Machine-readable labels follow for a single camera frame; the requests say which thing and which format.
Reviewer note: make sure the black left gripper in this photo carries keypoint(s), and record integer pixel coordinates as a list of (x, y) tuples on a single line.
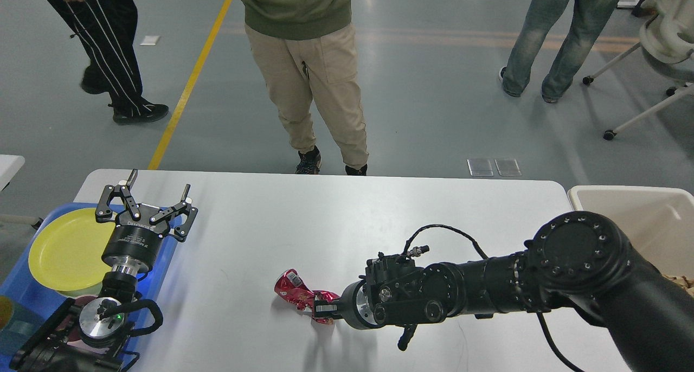
[(135, 242)]

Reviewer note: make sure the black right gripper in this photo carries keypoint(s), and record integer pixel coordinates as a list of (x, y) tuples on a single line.
[(353, 307)]

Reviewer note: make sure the crushed red soda can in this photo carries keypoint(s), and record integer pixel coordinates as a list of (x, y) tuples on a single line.
[(291, 288)]

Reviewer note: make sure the yellow plastic plate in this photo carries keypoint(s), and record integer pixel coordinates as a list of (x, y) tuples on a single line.
[(66, 254)]

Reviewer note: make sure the dark teal mug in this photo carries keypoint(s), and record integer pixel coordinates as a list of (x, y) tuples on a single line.
[(18, 324)]

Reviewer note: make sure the brown paper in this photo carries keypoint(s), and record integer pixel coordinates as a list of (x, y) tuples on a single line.
[(683, 282)]

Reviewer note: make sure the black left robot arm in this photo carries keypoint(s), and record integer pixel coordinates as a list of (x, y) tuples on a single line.
[(33, 355)]

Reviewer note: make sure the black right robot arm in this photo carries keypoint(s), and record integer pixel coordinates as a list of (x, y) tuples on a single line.
[(579, 259)]

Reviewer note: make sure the pale green plate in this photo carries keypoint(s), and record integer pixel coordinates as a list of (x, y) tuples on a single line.
[(92, 290)]

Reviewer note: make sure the blue plastic tray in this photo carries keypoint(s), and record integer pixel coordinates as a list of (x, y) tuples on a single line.
[(103, 334)]

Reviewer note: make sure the white side table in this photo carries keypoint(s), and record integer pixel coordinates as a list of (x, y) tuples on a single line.
[(10, 165)]

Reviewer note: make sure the person in dark clothes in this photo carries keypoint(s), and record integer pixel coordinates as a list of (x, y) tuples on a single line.
[(106, 29)]

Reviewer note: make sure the person in green sweater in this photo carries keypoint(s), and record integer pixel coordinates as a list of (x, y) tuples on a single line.
[(306, 52)]

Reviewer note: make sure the beige plastic bin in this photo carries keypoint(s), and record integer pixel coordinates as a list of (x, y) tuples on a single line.
[(658, 221)]

